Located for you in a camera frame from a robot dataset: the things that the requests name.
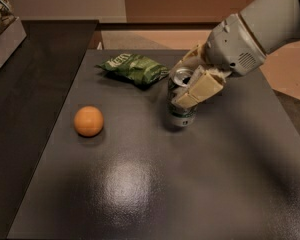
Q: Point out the dark side counter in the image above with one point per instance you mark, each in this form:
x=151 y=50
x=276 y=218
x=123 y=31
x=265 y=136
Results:
x=34 y=83

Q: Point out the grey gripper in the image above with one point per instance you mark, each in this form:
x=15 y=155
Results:
x=231 y=45

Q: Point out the white snack box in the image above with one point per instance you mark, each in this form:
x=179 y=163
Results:
x=12 y=32

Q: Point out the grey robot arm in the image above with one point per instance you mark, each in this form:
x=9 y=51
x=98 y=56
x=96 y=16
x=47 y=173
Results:
x=273 y=24

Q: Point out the orange ball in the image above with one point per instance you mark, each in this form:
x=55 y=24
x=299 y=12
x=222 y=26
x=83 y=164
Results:
x=88 y=121

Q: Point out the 7up soda can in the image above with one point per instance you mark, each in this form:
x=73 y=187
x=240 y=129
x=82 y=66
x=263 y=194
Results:
x=181 y=111

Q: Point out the green jalapeno chip bag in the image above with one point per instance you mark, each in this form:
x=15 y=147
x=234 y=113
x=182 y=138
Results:
x=139 y=69

